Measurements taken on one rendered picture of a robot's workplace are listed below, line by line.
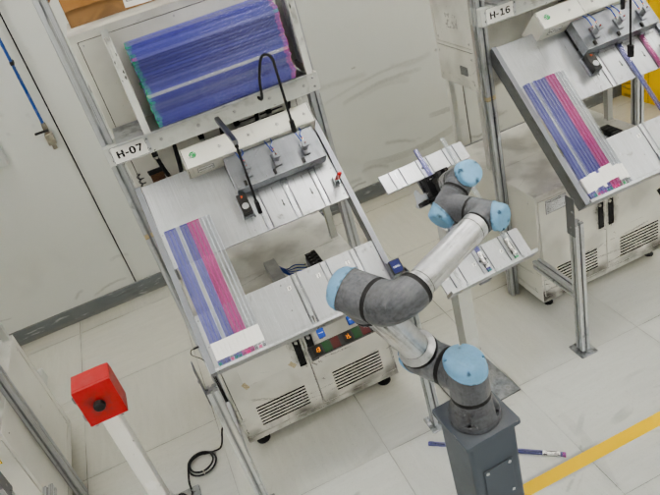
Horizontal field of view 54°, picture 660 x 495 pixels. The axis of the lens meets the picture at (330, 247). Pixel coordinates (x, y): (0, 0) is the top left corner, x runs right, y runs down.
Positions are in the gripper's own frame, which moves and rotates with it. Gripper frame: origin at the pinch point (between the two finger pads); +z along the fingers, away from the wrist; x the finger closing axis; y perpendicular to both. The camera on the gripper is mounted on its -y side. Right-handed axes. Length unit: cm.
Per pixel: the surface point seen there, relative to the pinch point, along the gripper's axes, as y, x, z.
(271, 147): 41, 34, 22
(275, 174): 32, 36, 25
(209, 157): 47, 54, 27
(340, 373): -47, 36, 72
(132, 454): -36, 120, 51
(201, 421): -44, 96, 114
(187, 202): 36, 67, 34
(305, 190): 23.5, 27.7, 28.2
